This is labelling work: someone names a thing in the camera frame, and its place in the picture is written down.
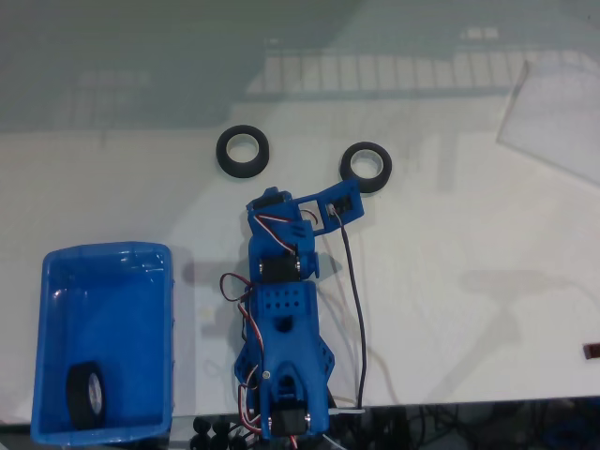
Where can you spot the small dark red object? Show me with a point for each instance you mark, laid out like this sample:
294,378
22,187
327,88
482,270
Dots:
592,351

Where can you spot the black clamp knob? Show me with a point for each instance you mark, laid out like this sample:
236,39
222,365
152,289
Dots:
200,425
219,429
238,433

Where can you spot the blue plastic bin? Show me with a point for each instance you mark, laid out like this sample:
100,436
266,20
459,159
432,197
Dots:
117,304

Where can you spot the black tape roll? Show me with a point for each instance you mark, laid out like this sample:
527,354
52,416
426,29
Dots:
244,170
77,398
376,184

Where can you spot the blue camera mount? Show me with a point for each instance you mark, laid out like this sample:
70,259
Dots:
356,206

